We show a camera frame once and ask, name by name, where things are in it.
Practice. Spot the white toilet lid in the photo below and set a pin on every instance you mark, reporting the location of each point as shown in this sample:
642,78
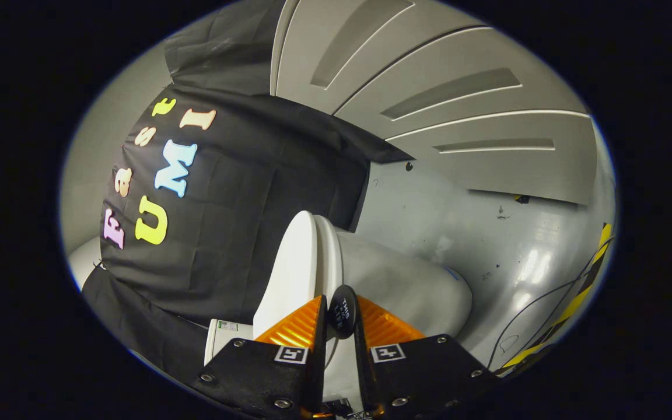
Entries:
289,274

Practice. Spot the yellow black floor tape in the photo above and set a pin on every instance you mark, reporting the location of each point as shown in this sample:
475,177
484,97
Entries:
581,291

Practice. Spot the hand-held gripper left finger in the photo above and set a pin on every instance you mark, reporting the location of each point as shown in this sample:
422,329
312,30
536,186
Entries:
317,361

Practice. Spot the white toilet tank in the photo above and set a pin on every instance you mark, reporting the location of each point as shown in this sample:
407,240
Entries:
228,341

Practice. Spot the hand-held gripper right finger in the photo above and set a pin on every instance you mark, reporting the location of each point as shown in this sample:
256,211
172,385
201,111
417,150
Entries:
360,361

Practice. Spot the black backdrop cloth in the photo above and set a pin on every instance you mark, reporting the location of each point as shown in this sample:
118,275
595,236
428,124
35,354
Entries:
254,221

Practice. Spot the white toilet bowl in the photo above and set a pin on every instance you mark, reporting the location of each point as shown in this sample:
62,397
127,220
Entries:
400,280

